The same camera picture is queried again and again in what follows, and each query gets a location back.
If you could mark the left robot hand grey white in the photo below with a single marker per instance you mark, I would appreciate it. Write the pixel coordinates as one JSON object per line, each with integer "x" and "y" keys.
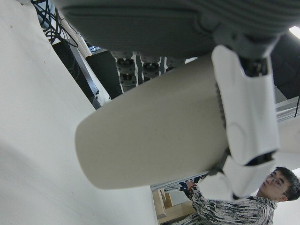
{"x": 150, "y": 25}

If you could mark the plain white paper cup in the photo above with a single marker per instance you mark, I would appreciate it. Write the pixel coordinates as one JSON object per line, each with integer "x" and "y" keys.
{"x": 150, "y": 136}

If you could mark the black computer tower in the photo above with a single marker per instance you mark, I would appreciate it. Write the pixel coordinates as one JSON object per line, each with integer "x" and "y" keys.
{"x": 104, "y": 72}

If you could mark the ceiling light strip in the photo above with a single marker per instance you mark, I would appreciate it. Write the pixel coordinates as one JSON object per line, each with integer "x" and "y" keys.
{"x": 295, "y": 31}

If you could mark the light wooden furniture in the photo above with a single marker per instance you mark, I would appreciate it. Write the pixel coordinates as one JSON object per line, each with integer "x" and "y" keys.
{"x": 168, "y": 206}

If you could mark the person with glasses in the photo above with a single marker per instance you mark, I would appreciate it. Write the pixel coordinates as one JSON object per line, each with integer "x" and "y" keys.
{"x": 234, "y": 211}

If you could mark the background aluminium frame rail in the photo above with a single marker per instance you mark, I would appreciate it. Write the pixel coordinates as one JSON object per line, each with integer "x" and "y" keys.
{"x": 287, "y": 110}

